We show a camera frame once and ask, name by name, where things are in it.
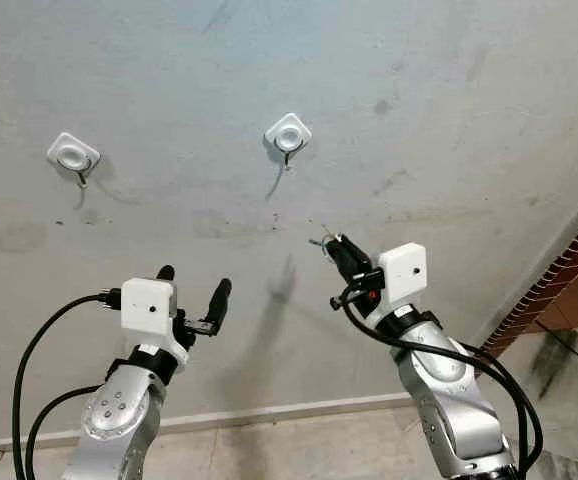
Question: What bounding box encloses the metal key ring with key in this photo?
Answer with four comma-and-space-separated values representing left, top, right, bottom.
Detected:
307, 222, 342, 253

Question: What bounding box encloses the white baseboard strip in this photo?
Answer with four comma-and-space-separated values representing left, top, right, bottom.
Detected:
0, 392, 415, 453

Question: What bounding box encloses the red brick tile pillar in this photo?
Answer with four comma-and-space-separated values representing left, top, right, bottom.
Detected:
477, 200, 578, 373

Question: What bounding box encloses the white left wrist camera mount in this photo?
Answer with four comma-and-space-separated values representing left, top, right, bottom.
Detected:
121, 279, 192, 363

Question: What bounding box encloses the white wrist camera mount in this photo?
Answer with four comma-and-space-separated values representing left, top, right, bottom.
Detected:
377, 243, 430, 311
121, 279, 192, 363

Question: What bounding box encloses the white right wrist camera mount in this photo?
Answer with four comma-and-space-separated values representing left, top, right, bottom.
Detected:
377, 243, 430, 311

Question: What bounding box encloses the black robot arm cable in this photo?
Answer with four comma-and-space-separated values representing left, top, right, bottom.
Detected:
11, 288, 123, 480
25, 385, 105, 480
459, 340, 545, 471
331, 285, 530, 479

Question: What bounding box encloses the white square wall hook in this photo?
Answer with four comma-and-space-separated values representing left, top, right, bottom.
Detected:
46, 131, 102, 189
263, 112, 313, 171

